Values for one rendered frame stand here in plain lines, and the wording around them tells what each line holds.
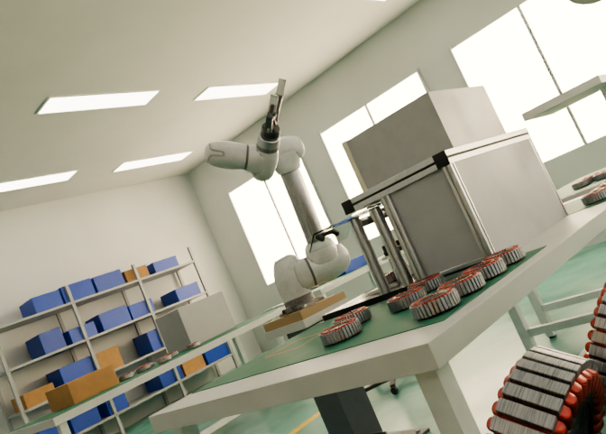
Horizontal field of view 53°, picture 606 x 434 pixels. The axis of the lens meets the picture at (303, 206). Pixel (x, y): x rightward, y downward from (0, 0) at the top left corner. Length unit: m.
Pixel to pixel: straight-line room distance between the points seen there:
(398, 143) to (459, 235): 0.39
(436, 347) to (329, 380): 0.27
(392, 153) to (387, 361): 1.04
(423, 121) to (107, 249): 7.72
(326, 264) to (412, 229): 1.10
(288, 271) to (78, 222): 6.58
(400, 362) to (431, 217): 0.85
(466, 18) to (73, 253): 6.04
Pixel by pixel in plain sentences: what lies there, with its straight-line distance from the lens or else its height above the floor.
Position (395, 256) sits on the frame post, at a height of 0.87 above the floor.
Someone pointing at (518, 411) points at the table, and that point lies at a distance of 0.33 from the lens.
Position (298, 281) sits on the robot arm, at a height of 0.92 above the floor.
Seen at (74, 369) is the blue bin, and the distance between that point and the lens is 8.15.
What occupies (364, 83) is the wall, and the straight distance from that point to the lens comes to 7.95.
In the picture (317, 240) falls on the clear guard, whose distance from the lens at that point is 2.28.
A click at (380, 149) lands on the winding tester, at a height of 1.23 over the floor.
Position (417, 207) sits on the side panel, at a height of 0.99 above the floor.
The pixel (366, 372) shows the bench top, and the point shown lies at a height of 0.72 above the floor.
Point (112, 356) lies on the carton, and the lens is 8.39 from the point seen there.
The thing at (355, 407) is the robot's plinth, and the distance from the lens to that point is 3.07.
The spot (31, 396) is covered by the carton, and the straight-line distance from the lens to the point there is 7.95.
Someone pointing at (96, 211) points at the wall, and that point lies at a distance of 9.50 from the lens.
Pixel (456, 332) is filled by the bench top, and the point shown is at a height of 0.73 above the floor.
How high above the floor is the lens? 0.95
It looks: 6 degrees up
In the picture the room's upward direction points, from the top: 24 degrees counter-clockwise
